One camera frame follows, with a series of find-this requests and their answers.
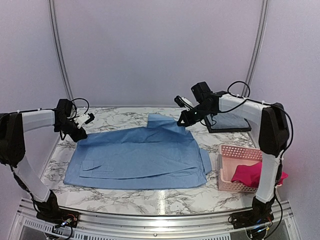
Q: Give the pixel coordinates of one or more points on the aluminium table front rail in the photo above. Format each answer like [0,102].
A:
[109,226]

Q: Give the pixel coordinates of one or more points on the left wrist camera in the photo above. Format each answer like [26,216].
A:
[75,112]

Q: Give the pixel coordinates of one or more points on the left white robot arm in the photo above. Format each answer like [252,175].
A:
[13,127]

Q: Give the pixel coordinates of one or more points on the light blue shirt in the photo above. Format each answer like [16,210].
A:
[158,156]

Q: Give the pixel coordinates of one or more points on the left aluminium frame post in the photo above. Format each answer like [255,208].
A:
[58,49]

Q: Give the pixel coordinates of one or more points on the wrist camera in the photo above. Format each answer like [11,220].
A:
[183,102]
[75,112]

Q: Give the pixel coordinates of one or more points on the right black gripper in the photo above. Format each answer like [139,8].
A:
[188,121]

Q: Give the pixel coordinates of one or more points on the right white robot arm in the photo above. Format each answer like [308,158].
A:
[271,121]

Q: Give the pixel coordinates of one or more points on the folded blue jeans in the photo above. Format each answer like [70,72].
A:
[229,121]

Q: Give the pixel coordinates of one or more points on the pink plastic laundry basket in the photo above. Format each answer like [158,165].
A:
[230,156]

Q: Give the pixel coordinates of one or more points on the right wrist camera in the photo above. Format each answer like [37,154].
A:
[183,102]

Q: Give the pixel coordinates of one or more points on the aluminium frame post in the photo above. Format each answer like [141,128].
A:
[58,49]
[257,47]

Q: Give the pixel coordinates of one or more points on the magenta red garment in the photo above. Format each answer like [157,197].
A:
[248,175]

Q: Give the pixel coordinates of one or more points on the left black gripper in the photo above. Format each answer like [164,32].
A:
[80,135]

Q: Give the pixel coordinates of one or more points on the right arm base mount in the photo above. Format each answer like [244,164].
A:
[249,218]

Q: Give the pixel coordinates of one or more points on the black tray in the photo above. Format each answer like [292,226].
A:
[211,129]

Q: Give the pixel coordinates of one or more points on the right aluminium frame post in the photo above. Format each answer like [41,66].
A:
[257,47]

